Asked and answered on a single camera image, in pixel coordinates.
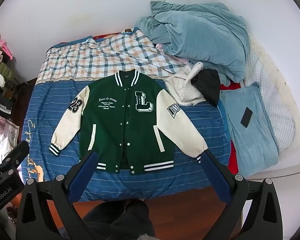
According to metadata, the person's fuzzy clothing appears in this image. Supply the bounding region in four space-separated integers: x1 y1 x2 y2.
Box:
84 200 157 240

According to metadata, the pink floral cloth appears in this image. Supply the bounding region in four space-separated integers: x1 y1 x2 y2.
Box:
0 115 20 145

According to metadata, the light blue duvet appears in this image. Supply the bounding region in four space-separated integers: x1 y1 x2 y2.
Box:
135 0 250 85

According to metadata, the plaid quilt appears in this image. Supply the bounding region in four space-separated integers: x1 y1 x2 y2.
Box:
35 29 188 87

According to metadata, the white fleece garment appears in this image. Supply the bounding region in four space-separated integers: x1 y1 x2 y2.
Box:
164 62 208 107

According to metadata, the blue striped bed sheet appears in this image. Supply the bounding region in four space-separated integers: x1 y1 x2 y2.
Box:
20 79 232 202

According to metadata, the green varsity jacket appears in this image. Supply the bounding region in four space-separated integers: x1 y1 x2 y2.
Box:
49 70 208 175

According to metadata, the red sheet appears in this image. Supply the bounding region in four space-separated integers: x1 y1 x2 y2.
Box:
219 82 242 174

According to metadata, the light blue pillow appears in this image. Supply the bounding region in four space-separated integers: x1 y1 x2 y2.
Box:
219 81 280 177

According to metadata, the black phone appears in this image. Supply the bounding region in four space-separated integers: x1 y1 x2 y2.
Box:
241 107 253 128

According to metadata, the black cloth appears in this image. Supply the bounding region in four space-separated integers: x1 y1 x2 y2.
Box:
191 69 221 106

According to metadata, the white quilted mattress pad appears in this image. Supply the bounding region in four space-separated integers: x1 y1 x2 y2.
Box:
244 34 300 155

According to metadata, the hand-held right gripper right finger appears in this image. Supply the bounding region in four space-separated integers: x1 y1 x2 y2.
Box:
201 149 288 240

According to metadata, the olive puffer jacket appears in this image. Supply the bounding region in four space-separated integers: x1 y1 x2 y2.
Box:
0 62 16 81

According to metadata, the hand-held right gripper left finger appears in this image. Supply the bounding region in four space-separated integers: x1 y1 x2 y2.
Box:
16 150 100 240

